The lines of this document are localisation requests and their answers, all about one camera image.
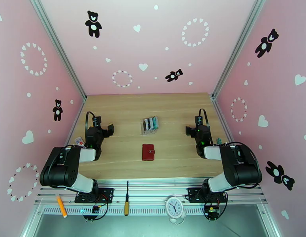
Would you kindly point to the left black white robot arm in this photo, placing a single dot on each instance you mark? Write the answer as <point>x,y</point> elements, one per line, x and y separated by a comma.
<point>59,167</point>

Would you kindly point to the small black circuit board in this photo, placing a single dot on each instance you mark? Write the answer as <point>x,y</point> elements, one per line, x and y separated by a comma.
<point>95,209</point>

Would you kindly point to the teal binder clip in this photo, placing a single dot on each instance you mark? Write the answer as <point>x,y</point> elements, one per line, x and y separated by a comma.
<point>219,141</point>

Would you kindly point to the teal green VIP card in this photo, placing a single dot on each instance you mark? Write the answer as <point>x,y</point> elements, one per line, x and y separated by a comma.
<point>156,121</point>

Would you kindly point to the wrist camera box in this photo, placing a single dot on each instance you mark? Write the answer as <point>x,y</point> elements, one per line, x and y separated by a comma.
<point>96,121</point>
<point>199,120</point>

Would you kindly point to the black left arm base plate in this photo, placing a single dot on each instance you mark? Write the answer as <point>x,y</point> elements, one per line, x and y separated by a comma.
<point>107,194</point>

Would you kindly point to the white alarm clock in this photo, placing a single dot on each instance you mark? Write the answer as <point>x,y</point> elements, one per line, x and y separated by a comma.
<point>174,206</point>

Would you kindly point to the orange marker pen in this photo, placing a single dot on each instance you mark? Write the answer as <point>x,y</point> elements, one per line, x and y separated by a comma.
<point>61,205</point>

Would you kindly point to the black card white border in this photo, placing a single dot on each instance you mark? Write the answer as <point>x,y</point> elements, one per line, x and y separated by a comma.
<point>147,123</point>

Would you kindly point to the aluminium rail base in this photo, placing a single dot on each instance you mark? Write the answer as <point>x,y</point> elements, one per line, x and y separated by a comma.
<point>147,192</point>

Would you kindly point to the small white red package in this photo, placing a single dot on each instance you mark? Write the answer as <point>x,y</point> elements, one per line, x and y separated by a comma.
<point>80,140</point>

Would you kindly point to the perforated metal strip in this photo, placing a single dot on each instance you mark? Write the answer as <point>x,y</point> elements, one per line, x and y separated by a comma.
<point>147,210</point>

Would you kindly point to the aluminium frame post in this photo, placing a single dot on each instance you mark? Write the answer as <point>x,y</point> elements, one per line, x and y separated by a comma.
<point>60,48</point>
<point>238,46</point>

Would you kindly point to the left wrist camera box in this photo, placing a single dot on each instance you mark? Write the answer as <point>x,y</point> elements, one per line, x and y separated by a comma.
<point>96,121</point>

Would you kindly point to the red leather card holder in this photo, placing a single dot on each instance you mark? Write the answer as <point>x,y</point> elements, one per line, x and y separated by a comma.
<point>148,152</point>

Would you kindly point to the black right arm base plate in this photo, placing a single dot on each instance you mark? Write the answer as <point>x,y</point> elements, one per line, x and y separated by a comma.
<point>193,194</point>

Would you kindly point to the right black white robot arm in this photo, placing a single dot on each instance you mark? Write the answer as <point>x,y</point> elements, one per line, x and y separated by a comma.
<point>239,167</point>

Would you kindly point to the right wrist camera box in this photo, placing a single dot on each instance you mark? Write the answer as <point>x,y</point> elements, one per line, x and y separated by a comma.
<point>199,120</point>

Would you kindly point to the black yellow connector module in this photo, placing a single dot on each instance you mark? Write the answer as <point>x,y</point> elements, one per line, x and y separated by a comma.
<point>212,211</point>

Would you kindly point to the clear acrylic card stand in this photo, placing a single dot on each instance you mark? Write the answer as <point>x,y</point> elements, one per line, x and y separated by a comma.
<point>149,132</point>

